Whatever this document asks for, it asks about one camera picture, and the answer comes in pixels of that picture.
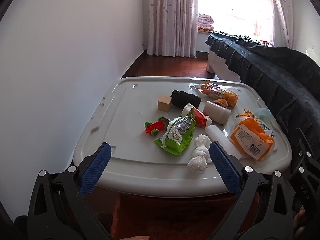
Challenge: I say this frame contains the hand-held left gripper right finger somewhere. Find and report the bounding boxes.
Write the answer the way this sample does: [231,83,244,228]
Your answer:
[209,141,294,240]

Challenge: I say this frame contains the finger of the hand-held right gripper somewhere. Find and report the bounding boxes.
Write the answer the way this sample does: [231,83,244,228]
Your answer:
[291,128,320,213]

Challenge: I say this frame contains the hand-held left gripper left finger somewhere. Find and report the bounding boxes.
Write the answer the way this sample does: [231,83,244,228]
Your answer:
[27,142,113,240]

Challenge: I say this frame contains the white tissue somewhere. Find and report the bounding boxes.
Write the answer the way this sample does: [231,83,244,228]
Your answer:
[187,134,212,175]

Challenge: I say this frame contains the white plastic tube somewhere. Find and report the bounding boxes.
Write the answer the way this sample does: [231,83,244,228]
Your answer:
[205,125,237,153]

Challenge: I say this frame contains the orange bread bag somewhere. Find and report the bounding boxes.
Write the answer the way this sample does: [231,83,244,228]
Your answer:
[229,117,278,162]

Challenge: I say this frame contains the red carton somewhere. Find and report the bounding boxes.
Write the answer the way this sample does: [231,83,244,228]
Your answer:
[191,107,213,128]

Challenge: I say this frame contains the green snack bag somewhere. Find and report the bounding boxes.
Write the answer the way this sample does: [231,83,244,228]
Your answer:
[154,109,196,156]

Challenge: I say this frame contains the light blue cup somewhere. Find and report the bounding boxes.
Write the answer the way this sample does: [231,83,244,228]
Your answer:
[254,108,273,124]

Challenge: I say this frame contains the red green toy car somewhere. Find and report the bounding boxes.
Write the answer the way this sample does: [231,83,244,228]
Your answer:
[144,116,171,137]

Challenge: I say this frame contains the white cylindrical container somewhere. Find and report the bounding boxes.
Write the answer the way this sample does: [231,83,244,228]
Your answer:
[202,101,232,126]

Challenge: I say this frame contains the brown bread bun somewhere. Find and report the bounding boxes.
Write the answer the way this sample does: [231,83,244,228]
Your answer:
[212,98,228,108]

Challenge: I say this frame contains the grey plastic storage box lid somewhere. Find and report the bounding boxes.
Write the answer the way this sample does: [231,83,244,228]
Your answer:
[73,76,293,198]

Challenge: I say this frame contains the orange printed snack bag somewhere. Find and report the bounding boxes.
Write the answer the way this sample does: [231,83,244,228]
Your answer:
[200,80,239,108]

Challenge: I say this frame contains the black cloth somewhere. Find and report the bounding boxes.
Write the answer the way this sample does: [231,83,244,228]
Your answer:
[170,90,202,109]

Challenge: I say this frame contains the wooden block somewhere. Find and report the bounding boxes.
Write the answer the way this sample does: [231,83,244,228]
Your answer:
[157,95,173,112]

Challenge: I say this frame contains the folded pink blankets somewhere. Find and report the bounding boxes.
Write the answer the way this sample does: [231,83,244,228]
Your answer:
[198,12,215,33]

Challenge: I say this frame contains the pale patterned curtain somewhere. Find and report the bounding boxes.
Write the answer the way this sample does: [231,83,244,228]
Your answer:
[147,0,198,57]
[271,0,294,49]

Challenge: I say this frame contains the white bed frame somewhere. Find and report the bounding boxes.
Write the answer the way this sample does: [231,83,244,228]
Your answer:
[207,50,242,83]

